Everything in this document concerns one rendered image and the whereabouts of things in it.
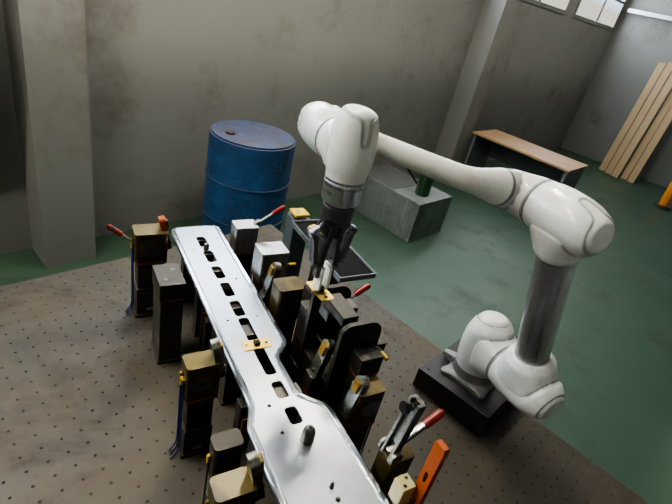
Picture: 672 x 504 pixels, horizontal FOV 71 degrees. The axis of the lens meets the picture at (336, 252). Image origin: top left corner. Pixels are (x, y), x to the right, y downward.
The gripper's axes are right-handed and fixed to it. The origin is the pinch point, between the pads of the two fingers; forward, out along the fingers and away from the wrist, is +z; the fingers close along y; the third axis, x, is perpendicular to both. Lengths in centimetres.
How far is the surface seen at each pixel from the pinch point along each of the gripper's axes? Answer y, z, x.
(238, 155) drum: -60, 46, -197
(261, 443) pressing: 20.1, 31.1, 18.1
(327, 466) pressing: 8.8, 31.3, 29.2
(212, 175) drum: -50, 67, -213
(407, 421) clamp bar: -4.8, 15.8, 35.0
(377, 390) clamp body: -10.6, 24.3, 19.4
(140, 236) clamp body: 28, 25, -69
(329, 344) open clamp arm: -4.9, 21.0, 3.2
